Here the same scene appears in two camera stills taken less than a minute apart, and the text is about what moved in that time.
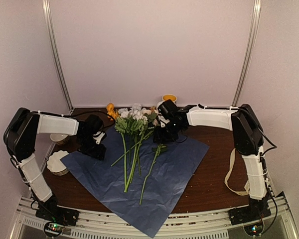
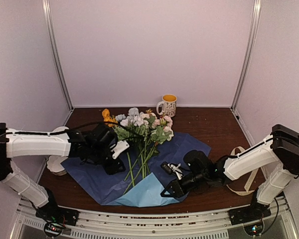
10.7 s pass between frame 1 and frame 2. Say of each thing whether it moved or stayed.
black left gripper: moved
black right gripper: moved
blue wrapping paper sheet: moved
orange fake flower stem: moved
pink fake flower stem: moved
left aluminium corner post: stayed
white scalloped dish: stayed
